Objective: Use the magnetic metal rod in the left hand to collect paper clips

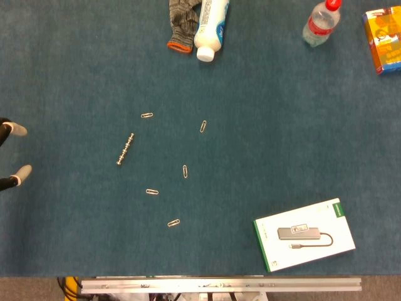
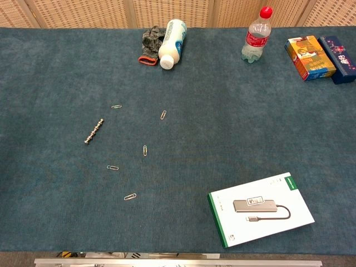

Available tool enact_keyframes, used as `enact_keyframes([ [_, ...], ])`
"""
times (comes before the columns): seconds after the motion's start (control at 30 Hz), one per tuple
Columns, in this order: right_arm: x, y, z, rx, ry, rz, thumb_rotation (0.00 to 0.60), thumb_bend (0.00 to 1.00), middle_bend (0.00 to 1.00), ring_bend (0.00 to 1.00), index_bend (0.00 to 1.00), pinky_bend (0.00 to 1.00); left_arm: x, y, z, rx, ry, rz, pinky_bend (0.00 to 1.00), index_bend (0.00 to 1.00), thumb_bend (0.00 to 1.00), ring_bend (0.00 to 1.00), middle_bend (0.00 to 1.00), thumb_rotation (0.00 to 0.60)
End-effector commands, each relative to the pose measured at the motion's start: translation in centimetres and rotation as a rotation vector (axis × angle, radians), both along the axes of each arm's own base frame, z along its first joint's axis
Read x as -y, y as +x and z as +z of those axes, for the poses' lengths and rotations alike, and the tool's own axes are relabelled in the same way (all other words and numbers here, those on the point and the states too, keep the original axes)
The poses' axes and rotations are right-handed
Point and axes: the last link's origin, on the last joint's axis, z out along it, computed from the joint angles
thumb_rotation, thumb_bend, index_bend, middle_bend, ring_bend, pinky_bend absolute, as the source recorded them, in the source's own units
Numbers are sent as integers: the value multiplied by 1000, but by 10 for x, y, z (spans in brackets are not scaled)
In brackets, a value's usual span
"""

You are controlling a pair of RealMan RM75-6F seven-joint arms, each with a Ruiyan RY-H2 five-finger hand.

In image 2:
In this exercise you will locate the teal felt table cover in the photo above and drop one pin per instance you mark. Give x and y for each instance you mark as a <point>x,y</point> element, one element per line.
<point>208,125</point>

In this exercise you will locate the yellow black striped part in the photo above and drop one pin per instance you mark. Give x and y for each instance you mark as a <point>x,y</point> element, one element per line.
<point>66,254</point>

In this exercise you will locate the grey knit work glove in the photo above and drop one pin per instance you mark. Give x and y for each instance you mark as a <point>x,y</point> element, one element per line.
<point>150,44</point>

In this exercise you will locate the white USB hub box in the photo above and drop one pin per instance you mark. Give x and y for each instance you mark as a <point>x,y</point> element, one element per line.
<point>261,211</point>

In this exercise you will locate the woven folding screen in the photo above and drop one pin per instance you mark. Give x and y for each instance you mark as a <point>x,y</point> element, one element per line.
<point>83,12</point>

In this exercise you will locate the white plastic bottle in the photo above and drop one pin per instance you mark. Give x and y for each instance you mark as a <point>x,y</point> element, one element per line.
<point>171,44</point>

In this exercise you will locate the aluminium profile rail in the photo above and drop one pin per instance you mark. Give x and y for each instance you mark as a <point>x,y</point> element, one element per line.
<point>178,262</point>

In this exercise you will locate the paperclip bottom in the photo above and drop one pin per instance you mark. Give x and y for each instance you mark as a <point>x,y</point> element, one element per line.
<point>129,197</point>

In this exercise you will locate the orange yellow carton box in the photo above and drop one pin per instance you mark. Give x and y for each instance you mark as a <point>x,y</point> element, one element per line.
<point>310,58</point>

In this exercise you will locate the clear red-capped water bottle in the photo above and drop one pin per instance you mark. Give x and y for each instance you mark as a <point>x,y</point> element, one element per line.
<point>256,39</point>

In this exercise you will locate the metal beaded rod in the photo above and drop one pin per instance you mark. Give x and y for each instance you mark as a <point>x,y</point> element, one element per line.
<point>94,131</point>

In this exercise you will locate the dark blue carton box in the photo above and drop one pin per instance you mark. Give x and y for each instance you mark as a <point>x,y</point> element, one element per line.
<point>340,59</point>

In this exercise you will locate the paperclip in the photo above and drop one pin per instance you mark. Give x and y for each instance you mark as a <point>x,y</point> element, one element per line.
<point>112,167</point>
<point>129,197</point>
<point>116,106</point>
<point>145,150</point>
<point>163,115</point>

